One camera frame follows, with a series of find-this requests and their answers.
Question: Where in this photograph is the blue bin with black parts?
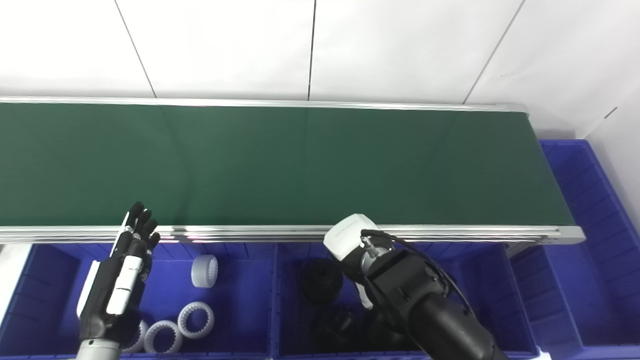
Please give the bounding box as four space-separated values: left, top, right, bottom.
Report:
272 242 541 360

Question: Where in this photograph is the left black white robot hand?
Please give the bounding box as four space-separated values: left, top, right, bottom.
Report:
76 201 162 346

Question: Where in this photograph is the green conveyor belt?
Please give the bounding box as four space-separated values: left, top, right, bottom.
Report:
0 102 576 227
0 96 586 256

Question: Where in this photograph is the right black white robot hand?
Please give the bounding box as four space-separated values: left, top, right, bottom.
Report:
323 214 380 311

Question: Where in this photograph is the blue bin with white parts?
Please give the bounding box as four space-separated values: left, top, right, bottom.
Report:
0 242 278 360

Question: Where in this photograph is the white toothed ring part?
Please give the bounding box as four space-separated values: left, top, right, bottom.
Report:
178 301 216 340
122 320 150 354
144 320 184 354

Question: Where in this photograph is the empty blue bin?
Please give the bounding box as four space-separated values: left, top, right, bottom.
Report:
510 140 640 359

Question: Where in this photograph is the white toothed cylinder part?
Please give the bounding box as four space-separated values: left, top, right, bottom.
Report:
191 254 219 289

